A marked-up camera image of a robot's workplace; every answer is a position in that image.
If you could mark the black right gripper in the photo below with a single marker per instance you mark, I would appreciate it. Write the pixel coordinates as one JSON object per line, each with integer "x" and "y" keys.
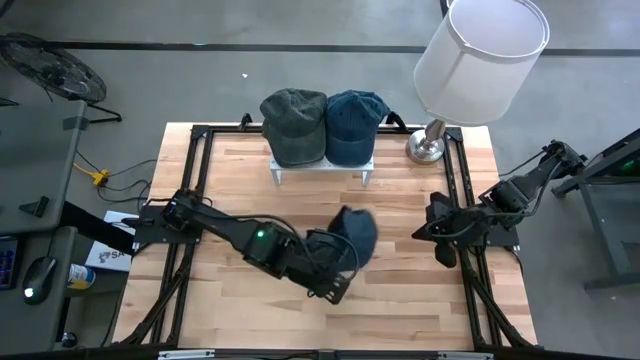
{"x": 450, "y": 222}

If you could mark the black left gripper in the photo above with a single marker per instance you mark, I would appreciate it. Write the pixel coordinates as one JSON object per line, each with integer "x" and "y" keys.
{"x": 325, "y": 267}

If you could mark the dark teal baseball cap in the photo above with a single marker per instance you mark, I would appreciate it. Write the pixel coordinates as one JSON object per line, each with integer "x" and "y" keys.
{"x": 362, "y": 235}

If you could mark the blue denim baseball cap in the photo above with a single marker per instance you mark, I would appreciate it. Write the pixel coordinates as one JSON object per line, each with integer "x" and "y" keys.
{"x": 352, "y": 130}

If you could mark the dark green baseball cap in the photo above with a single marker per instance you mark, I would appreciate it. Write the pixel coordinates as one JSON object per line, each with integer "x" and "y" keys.
{"x": 295, "y": 125}

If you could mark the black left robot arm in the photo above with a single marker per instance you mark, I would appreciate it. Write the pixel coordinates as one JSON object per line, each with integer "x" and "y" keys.
{"x": 220, "y": 225}

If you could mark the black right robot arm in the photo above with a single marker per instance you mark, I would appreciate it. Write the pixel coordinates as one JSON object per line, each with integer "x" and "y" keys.
{"x": 525, "y": 182}

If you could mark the white perforated metal shelf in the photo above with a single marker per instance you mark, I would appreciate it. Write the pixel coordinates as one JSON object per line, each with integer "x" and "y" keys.
{"x": 276, "y": 176}

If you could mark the black table clamp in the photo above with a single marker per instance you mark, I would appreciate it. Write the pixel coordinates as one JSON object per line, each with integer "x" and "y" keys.
{"x": 398, "y": 122}

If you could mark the dark grey metal cart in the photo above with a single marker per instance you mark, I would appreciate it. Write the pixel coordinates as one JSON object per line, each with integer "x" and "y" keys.
{"x": 600, "y": 210}

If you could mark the black box under table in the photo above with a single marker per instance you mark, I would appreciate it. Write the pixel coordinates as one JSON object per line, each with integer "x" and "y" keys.
{"x": 245, "y": 121}

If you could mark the white shade silver lamp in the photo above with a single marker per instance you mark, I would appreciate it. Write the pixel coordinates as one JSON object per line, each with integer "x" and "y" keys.
{"x": 475, "y": 60}

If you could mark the white printed cardboard box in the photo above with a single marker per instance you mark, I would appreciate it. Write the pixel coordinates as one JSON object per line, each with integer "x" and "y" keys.
{"x": 107, "y": 257}

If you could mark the black desk beam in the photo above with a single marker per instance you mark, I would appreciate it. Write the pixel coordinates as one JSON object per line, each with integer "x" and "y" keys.
{"x": 95, "y": 227}

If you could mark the yellow power plug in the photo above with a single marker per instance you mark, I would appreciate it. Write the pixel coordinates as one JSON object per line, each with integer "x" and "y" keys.
{"x": 101, "y": 178}

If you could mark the white and yellow can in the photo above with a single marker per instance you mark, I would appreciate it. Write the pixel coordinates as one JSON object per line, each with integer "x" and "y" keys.
{"x": 81, "y": 276}

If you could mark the black round knob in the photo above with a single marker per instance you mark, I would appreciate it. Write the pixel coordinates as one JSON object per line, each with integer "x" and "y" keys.
{"x": 69, "y": 340}

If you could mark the black computer mouse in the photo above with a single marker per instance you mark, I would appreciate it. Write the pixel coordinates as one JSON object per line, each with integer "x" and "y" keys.
{"x": 39, "y": 280}

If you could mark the small black stand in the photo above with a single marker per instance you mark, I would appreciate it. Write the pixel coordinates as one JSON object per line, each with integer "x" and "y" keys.
{"x": 36, "y": 207}

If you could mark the grey desk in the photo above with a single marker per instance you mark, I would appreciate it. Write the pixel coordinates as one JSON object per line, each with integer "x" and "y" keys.
{"x": 30, "y": 325}
{"x": 35, "y": 150}

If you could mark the backlit keyboard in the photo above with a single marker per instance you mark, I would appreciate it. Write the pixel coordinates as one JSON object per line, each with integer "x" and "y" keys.
{"x": 7, "y": 262}

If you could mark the black floor fan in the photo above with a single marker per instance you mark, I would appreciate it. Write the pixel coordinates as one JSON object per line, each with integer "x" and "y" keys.
{"x": 55, "y": 70}

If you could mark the black aluminium table frame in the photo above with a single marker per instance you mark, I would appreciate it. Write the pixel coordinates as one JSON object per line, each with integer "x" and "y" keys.
{"x": 472, "y": 300}

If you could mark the silver metal bracket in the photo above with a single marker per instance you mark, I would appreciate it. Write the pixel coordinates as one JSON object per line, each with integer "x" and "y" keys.
{"x": 185, "y": 355}
{"x": 465, "y": 356}

